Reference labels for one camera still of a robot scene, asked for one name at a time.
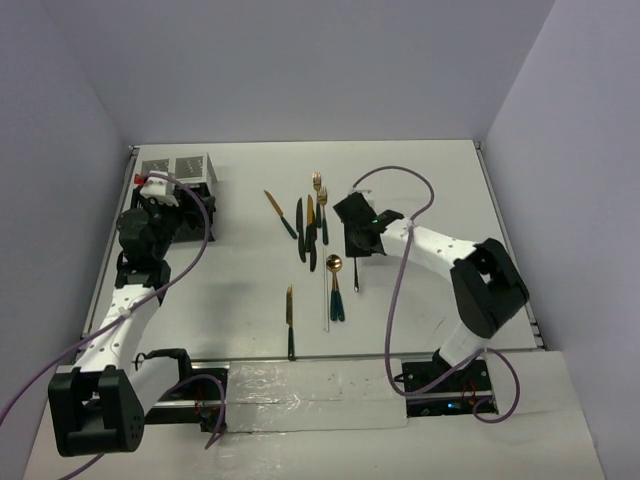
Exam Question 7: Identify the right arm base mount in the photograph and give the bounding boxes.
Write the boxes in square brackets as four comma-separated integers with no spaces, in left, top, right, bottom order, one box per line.
[394,359,498,418]

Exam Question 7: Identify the gold knife near edge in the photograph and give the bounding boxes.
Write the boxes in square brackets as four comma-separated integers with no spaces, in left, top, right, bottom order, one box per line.
[286,285,296,361]

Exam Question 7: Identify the black spoon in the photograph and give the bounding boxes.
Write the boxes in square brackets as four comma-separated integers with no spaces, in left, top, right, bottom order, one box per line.
[353,257,360,293]

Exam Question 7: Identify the purple cable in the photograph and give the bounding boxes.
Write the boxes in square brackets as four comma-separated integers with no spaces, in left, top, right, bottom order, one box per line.
[0,182,227,469]
[349,166,521,425]

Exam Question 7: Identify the clear glass straw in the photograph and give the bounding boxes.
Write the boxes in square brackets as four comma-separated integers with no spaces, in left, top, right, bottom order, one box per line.
[321,246,331,334]

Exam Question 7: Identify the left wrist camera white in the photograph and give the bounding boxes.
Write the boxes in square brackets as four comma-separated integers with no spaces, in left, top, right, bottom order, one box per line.
[138,170,179,208]

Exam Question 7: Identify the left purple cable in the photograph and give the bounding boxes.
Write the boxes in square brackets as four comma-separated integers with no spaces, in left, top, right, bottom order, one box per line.
[0,182,227,469]

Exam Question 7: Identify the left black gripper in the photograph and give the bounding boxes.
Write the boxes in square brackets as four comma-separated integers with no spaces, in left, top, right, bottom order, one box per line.
[135,188,214,260]

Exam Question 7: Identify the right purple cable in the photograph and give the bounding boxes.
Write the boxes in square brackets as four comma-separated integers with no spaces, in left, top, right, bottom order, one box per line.
[349,166,521,425]

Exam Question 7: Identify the gold knife green handle far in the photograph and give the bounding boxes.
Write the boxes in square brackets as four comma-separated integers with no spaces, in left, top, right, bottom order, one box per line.
[263,190,298,239]

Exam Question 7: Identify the black serrated knife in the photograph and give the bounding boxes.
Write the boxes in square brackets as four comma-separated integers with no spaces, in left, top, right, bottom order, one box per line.
[296,198,306,263]

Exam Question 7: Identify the gold fork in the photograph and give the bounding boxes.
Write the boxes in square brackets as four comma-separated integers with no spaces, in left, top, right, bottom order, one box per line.
[318,186,329,245]
[312,172,322,229]

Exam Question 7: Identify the black utensil caddy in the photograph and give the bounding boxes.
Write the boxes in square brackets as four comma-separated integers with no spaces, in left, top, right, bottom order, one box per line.
[130,186,214,243]

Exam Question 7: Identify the gold knife black handle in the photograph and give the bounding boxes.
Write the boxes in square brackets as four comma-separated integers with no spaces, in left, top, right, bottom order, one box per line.
[305,195,317,252]

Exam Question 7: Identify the black knife lower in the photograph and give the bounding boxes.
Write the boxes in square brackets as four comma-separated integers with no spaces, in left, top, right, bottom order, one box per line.
[307,224,317,272]

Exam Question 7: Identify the gold spoon green handle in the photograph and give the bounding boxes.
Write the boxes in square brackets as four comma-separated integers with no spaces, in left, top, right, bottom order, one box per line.
[326,254,346,322]

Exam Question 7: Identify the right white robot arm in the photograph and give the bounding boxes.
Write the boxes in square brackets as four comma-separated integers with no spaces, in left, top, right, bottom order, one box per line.
[334,192,530,391]

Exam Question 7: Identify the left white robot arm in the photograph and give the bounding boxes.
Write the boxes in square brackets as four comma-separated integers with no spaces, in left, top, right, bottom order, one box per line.
[48,189,211,457]

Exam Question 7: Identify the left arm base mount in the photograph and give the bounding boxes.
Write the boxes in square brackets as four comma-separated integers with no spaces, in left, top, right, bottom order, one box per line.
[133,349,229,434]

